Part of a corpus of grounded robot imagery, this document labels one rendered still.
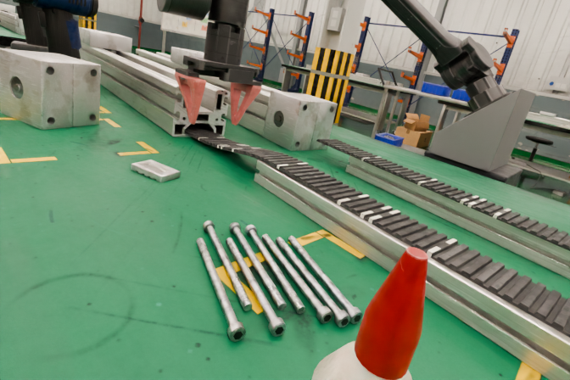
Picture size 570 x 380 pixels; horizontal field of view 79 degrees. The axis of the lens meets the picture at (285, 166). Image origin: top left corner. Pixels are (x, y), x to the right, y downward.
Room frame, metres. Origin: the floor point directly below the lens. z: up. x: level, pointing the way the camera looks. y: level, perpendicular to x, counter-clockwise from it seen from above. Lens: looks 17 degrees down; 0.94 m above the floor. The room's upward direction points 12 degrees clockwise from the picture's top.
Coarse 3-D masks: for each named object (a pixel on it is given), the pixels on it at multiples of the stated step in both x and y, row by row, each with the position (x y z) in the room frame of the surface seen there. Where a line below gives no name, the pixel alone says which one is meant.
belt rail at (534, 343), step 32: (288, 192) 0.39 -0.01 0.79; (320, 224) 0.34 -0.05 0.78; (352, 224) 0.31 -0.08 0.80; (384, 256) 0.28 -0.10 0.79; (448, 288) 0.24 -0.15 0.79; (480, 288) 0.22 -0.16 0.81; (480, 320) 0.22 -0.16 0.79; (512, 320) 0.20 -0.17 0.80; (512, 352) 0.20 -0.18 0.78; (544, 352) 0.19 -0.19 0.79
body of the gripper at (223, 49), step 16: (208, 32) 0.54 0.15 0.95; (224, 32) 0.53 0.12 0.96; (240, 32) 0.54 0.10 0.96; (208, 48) 0.53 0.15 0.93; (224, 48) 0.53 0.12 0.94; (240, 48) 0.55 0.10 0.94; (192, 64) 0.54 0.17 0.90; (208, 64) 0.50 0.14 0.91; (224, 64) 0.52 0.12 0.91; (240, 64) 0.58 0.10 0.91
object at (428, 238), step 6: (432, 228) 0.31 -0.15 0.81; (420, 234) 0.29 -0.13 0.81; (426, 234) 0.29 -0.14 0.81; (432, 234) 0.30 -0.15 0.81; (438, 234) 0.30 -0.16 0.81; (444, 234) 0.30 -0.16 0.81; (402, 240) 0.28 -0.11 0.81; (408, 240) 0.27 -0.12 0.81; (414, 240) 0.27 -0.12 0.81; (420, 240) 0.28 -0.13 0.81; (426, 240) 0.28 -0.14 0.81; (432, 240) 0.28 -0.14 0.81; (438, 240) 0.28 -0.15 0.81; (444, 240) 0.29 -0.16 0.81; (414, 246) 0.27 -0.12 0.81; (420, 246) 0.26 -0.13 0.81; (426, 246) 0.27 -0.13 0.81; (432, 246) 0.27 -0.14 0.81
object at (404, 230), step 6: (402, 222) 0.31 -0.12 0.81; (408, 222) 0.31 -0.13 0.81; (414, 222) 0.31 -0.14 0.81; (384, 228) 0.29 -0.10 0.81; (390, 228) 0.29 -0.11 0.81; (396, 228) 0.29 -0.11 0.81; (402, 228) 0.30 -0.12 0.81; (408, 228) 0.30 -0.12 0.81; (414, 228) 0.30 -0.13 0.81; (420, 228) 0.30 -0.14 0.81; (426, 228) 0.31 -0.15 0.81; (390, 234) 0.28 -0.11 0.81; (396, 234) 0.28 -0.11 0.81; (402, 234) 0.28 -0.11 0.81; (408, 234) 0.29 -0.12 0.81; (414, 234) 0.29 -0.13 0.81
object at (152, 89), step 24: (96, 48) 0.94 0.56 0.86; (120, 72) 0.77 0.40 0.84; (144, 72) 0.66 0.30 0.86; (168, 72) 0.76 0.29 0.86; (120, 96) 0.76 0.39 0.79; (144, 96) 0.68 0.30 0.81; (168, 96) 0.57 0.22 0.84; (216, 96) 0.60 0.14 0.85; (168, 120) 0.57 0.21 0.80; (216, 120) 0.61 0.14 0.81
